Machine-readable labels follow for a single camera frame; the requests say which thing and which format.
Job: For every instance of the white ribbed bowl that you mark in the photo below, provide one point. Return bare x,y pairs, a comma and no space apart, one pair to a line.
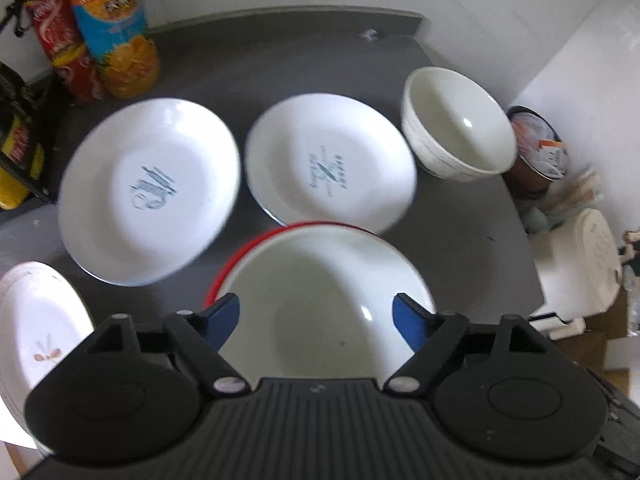
450,120

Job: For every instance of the white plate blue lettered print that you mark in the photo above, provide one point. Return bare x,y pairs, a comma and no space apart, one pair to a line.
325,170

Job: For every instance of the red cola bottle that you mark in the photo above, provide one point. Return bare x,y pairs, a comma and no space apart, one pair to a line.
60,45

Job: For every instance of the white plate blue script print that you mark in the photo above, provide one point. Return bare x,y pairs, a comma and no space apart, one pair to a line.
150,190

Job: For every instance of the small white clip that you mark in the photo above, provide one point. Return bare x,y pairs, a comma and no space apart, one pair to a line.
368,34

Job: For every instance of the orange juice bottle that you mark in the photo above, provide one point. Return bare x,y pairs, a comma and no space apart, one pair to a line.
117,35

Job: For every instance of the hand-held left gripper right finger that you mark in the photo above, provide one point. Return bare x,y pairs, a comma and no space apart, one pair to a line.
407,322

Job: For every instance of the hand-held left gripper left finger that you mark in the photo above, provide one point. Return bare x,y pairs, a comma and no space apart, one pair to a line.
222,317

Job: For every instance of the red rimmed white bowl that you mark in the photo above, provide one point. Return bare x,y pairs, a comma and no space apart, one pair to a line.
325,300

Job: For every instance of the white plate brown floral print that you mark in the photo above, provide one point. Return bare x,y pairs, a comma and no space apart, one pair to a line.
35,310

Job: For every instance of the white rice cooker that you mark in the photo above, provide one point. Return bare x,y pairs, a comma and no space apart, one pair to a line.
590,260

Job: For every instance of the dark bottle yellow label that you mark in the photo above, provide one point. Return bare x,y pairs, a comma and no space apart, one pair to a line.
17,145

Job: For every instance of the cardboard box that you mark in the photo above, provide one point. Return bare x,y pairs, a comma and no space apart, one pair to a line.
600,345

